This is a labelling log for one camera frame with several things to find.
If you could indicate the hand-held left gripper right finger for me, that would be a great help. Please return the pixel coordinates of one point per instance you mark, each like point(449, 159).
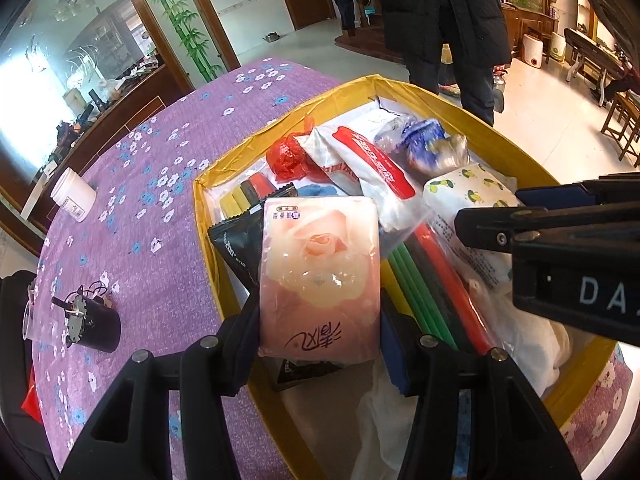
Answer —
point(395, 355)

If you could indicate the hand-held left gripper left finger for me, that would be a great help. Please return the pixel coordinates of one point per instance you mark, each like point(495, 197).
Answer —
point(245, 355)

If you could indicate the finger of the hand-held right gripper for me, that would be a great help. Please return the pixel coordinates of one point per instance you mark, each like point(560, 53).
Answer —
point(490, 227)
point(550, 196)

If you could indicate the yellow cardboard box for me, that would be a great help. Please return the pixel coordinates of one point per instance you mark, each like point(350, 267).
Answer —
point(500, 142)

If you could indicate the large bag of coloured strips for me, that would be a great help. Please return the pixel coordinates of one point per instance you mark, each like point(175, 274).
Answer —
point(430, 290)

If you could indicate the pink rose tissue pack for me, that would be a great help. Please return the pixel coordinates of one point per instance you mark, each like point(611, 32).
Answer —
point(320, 270)

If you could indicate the white printed packet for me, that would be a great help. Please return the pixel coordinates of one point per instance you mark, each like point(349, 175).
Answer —
point(475, 260)

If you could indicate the white plastic bag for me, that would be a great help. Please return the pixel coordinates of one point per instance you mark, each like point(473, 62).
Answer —
point(525, 350)

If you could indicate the wooden chair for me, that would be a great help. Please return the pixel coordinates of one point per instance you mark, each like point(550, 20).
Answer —
point(622, 125)

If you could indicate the black snack packet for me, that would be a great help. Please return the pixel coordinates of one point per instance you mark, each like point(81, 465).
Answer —
point(235, 250)

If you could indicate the blue and white patterned bag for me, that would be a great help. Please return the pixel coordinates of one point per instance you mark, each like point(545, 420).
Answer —
point(425, 142)

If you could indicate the white packet with red label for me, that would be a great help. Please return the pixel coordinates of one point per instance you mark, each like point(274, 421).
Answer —
point(370, 160)

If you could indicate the white humidifier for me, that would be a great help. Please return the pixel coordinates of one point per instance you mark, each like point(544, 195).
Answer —
point(533, 50)

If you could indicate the small bag of coloured strips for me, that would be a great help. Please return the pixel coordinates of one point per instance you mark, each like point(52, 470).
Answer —
point(240, 197)

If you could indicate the purple floral tablecloth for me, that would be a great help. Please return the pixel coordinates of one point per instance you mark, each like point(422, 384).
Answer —
point(150, 185)

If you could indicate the red plastic bag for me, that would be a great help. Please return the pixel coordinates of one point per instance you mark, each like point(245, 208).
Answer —
point(285, 157)

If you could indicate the clear plastic cup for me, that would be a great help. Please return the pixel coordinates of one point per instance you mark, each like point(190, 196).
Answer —
point(27, 320)

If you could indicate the black bag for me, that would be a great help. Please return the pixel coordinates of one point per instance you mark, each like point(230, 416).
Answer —
point(15, 385)

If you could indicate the white plastic jar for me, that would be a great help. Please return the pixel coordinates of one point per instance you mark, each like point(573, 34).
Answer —
point(72, 197)

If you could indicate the wooden counter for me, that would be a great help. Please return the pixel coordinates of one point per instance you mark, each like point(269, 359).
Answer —
point(130, 105)

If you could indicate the pile of assorted tools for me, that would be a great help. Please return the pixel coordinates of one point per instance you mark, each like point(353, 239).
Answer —
point(70, 135)

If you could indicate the grey slipper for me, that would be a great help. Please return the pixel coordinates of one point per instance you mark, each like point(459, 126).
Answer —
point(272, 36)

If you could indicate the wooden framed glass partition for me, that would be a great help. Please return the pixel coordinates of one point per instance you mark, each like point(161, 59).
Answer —
point(75, 20)

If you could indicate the bamboo wall sticker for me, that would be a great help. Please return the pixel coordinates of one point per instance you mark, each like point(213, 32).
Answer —
point(190, 40)

